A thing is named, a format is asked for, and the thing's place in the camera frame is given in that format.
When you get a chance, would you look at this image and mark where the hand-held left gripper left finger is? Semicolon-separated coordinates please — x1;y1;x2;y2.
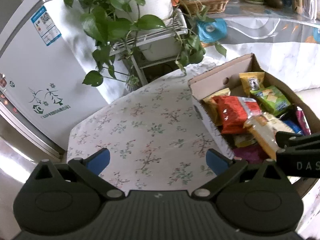
32;147;125;201

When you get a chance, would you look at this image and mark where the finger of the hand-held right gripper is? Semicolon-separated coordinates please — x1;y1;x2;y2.
275;131;304;148

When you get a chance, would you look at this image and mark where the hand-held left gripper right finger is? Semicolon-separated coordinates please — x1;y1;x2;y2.
191;148;290;201

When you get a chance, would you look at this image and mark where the blue foil snack packet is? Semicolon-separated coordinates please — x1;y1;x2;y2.
281;112;304;135

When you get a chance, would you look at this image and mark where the pale yellow snack packet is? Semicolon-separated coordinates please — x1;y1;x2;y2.
244;114;295;159

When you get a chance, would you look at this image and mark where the pink snack packet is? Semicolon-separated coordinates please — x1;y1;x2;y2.
295;106;312;135

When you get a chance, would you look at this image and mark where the purple snack packet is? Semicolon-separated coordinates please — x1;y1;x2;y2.
232;144;269;164

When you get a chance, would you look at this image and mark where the yellow green snack packet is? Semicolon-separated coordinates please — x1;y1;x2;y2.
234;134;258;148

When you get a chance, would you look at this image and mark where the red snack packet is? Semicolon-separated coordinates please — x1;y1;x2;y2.
212;95;262;134

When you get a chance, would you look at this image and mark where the orange yellow snack packet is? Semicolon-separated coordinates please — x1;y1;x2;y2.
202;88;230;127

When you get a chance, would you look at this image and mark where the yellow snack packet dark label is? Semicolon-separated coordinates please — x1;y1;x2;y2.
239;72;265;94

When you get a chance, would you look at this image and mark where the cardboard box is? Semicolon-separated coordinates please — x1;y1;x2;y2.
187;52;320;205

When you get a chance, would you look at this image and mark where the table with marble-pattern cover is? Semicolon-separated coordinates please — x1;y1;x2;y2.
200;2;320;93

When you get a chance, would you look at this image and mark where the white freezer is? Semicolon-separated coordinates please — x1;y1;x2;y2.
0;0;113;160

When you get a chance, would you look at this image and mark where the white rectangular planter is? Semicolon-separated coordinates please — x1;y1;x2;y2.
137;34;183;62

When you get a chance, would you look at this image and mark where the blue tape roll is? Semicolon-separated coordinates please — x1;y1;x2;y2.
196;17;227;43

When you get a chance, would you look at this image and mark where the white metal plant stand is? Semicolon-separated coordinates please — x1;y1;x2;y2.
109;9;188;85

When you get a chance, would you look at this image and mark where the green pothos plant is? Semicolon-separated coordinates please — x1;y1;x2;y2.
64;0;228;88

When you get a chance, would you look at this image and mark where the wicker basket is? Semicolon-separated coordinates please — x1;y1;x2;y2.
180;0;231;15

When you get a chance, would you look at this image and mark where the large white plant pot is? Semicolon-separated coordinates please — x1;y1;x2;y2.
114;0;175;23

